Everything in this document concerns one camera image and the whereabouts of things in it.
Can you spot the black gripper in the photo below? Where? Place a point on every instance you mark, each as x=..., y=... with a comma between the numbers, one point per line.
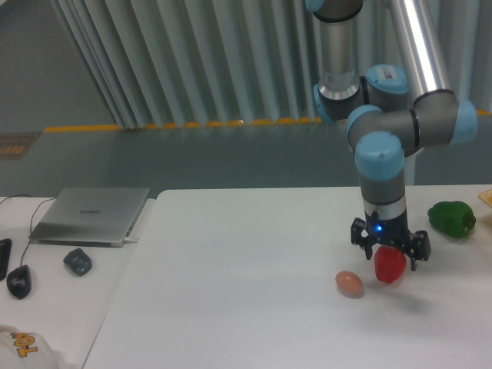
x=372, y=231

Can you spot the red bell pepper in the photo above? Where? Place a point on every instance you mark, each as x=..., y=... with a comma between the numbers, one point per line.
x=389, y=264

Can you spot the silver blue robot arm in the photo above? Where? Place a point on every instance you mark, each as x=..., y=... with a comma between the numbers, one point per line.
x=391, y=112

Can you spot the green bell pepper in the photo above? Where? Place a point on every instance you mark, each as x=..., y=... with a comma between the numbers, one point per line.
x=452, y=218

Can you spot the brown egg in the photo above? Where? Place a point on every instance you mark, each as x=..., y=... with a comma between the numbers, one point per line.
x=349, y=284

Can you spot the beige tray at edge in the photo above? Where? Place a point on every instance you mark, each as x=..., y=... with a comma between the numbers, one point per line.
x=486, y=197

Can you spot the white folding curtain screen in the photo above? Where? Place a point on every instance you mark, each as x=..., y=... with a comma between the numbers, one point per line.
x=178, y=62

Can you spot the silver closed laptop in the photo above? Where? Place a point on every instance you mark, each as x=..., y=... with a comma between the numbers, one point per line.
x=90, y=216

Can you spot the black computer mouse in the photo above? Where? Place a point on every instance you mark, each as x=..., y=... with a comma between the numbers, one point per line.
x=19, y=282

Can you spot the black flat device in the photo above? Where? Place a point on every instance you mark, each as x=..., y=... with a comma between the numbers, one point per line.
x=5, y=252

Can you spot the white cap orange letters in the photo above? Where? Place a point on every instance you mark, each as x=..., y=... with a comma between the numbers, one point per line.
x=25, y=350

